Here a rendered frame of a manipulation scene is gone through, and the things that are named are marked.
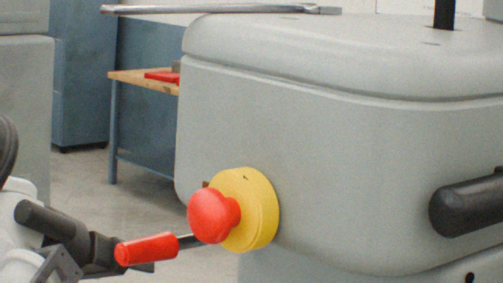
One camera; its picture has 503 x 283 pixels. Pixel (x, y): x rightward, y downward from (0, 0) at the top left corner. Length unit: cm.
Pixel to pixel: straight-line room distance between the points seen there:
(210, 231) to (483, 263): 22
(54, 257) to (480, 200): 38
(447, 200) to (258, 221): 14
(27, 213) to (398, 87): 70
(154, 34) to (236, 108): 738
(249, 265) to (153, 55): 726
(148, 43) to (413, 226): 753
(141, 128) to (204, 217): 764
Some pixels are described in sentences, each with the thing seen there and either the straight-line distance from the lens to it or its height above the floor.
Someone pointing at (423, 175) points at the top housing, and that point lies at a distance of 61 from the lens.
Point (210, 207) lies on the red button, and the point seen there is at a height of 177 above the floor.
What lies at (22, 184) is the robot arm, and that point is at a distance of 125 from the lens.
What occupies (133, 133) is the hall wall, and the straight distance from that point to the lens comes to 838.
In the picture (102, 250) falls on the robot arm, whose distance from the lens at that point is 134.
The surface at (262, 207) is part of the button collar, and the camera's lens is 64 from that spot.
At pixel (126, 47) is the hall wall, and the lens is 839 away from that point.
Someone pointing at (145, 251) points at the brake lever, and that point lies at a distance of 75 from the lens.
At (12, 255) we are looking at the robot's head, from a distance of 82.
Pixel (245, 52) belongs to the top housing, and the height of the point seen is 187.
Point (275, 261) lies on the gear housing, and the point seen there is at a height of 168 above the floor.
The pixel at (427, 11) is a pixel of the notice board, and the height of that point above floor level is 160.
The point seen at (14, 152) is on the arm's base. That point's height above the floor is 172.
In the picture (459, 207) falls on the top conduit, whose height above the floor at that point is 180.
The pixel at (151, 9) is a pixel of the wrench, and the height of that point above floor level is 189.
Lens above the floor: 195
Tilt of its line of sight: 12 degrees down
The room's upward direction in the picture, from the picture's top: 4 degrees clockwise
